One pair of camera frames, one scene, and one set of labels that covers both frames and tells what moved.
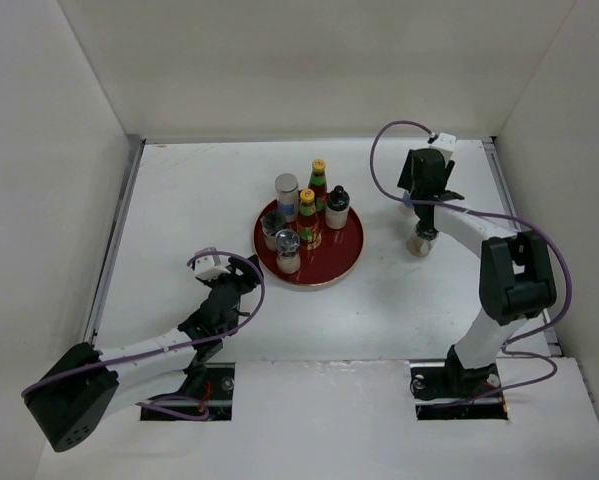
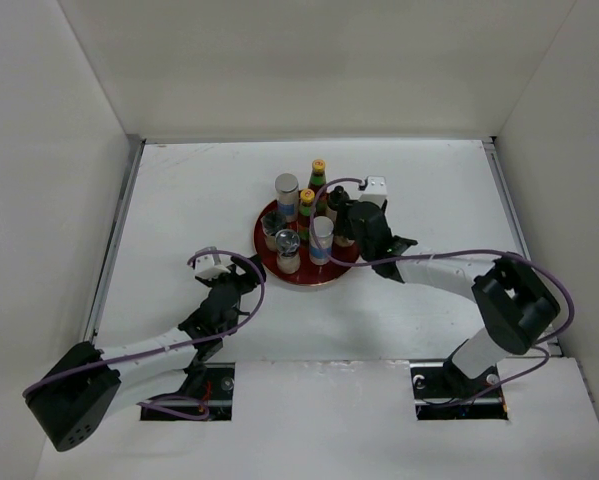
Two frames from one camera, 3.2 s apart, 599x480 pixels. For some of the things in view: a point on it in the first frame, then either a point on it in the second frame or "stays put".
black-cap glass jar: (271, 222) stays put
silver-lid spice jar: (408, 200) → (325, 229)
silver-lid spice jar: (287, 187) stays put
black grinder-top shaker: (336, 216) stays put
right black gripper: (406, 177) → (343, 214)
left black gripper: (247, 268) stays put
